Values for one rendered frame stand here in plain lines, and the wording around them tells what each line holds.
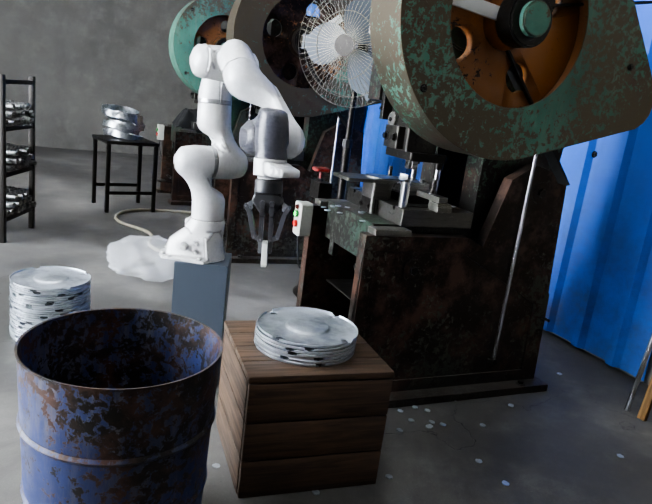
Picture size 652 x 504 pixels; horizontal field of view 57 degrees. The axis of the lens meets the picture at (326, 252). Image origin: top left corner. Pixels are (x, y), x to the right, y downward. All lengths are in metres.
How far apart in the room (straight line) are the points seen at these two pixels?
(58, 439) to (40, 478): 0.12
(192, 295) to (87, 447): 0.95
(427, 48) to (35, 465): 1.38
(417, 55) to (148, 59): 7.07
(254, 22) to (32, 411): 2.56
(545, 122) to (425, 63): 0.48
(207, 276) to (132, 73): 6.69
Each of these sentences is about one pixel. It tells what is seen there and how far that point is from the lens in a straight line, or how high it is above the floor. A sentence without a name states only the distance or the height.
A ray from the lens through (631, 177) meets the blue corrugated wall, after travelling 3.05.
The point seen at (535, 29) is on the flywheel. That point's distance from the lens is 1.91.
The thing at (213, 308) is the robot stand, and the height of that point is 0.30.
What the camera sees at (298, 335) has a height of 0.40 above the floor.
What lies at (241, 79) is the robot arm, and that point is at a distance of 1.80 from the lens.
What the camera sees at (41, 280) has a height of 0.23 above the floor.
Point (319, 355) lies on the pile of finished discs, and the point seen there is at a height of 0.38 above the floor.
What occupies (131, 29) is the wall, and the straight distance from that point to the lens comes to 8.63.
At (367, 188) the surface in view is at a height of 0.74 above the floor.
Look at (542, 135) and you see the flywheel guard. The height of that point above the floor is 1.01.
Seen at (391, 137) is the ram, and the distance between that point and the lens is 2.24.
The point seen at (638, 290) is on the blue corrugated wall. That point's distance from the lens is 3.00.
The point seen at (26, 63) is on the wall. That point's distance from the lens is 8.58.
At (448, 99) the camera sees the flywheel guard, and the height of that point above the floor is 1.08.
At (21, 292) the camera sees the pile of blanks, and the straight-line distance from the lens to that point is 2.51.
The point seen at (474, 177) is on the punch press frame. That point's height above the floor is 0.83.
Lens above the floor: 1.04
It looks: 14 degrees down
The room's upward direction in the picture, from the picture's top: 7 degrees clockwise
